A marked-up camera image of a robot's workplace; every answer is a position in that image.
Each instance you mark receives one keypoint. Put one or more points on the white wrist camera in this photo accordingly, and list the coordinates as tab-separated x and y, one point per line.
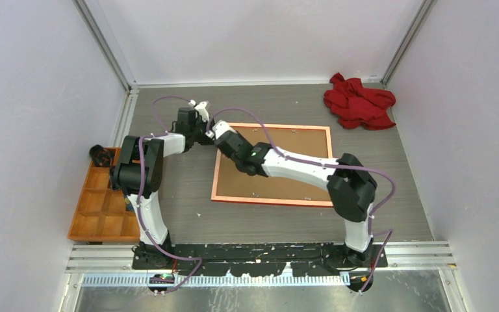
201	107
219	129

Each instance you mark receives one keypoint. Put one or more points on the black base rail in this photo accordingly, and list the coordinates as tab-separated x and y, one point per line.
256	260

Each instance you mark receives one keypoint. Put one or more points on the wooden compartment tray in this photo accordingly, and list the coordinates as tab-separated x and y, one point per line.
101	214

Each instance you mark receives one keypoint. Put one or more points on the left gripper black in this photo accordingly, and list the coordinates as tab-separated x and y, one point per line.
208	125

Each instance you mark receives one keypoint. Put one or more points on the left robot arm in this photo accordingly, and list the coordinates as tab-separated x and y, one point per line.
139	172

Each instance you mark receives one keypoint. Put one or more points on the red picture frame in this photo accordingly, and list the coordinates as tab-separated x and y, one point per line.
230	185

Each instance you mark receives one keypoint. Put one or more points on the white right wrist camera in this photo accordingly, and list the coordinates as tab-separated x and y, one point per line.
219	129

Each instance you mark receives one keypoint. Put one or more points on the red cloth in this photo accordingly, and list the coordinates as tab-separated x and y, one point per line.
355	105

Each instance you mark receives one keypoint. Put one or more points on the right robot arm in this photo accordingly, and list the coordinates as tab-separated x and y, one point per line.
351	190

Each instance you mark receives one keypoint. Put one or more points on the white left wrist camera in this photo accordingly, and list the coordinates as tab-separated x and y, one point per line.
201	107

